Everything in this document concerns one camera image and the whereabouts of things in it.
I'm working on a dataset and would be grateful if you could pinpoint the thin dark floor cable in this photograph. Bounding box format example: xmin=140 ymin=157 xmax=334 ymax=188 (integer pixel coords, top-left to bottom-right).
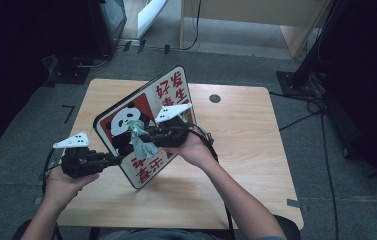
xmin=73 ymin=54 xmax=111 ymax=69

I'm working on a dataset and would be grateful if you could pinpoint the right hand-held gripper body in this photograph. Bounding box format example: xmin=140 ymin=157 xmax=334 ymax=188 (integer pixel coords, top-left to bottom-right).
xmin=154 ymin=103 xmax=193 ymax=149

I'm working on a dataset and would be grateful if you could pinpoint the long black floor cable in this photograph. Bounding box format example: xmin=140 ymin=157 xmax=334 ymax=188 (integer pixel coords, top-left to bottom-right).
xmin=320 ymin=109 xmax=340 ymax=240

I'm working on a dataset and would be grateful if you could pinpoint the left hand-held gripper cable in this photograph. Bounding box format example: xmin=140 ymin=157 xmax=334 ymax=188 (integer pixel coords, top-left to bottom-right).
xmin=41 ymin=147 xmax=64 ymax=240

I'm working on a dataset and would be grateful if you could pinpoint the person's left hand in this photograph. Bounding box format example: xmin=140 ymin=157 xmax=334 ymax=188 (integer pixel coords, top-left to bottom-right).
xmin=44 ymin=166 xmax=100 ymax=211

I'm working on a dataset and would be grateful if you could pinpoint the light blue cloth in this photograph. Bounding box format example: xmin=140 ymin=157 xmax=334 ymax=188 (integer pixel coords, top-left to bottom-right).
xmin=126 ymin=119 xmax=160 ymax=161

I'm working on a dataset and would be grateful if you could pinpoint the black metal stand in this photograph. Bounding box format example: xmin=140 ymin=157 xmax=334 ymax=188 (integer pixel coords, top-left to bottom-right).
xmin=275 ymin=0 xmax=348 ymax=98

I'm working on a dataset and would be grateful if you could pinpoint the right hand-held gripper cable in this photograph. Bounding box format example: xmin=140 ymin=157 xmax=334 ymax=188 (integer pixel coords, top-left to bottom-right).
xmin=188 ymin=123 xmax=236 ymax=240

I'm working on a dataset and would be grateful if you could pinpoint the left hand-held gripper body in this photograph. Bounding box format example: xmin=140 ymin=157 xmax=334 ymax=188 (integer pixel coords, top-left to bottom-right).
xmin=52 ymin=131 xmax=106 ymax=179

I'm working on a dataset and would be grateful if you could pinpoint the hanging black cable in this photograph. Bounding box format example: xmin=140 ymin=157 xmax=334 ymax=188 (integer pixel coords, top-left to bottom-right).
xmin=179 ymin=0 xmax=203 ymax=52

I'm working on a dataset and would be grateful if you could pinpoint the white panel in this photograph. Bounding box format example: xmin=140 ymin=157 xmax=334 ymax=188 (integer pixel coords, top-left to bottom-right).
xmin=137 ymin=0 xmax=169 ymax=40

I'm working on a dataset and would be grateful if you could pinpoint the dark curtain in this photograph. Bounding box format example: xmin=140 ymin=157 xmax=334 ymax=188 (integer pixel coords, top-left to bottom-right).
xmin=322 ymin=0 xmax=377 ymax=201
xmin=0 ymin=0 xmax=101 ymax=154

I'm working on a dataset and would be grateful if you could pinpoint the hand-held gripper cable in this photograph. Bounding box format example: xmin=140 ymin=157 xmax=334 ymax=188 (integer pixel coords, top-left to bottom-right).
xmin=188 ymin=123 xmax=236 ymax=240
xmin=41 ymin=147 xmax=64 ymax=240

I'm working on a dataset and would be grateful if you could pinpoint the dark stand base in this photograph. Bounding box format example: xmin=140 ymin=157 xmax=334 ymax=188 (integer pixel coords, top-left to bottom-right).
xmin=41 ymin=54 xmax=91 ymax=85

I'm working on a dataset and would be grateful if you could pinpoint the light wooden desk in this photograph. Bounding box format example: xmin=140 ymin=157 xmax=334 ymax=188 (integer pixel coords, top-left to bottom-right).
xmin=179 ymin=0 xmax=331 ymax=60

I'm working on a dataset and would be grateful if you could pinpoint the panda picture sign board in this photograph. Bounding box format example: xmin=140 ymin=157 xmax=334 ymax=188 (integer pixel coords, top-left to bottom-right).
xmin=93 ymin=65 xmax=197 ymax=190

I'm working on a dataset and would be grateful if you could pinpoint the person's right hand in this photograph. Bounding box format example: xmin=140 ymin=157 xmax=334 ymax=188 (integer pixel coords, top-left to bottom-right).
xmin=164 ymin=132 xmax=219 ymax=170

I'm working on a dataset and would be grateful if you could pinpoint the black angled floor tape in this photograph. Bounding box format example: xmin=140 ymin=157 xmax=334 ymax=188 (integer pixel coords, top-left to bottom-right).
xmin=61 ymin=104 xmax=76 ymax=125

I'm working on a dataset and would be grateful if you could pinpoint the dark monitor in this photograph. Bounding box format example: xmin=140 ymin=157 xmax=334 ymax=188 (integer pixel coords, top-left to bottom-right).
xmin=89 ymin=0 xmax=128 ymax=58

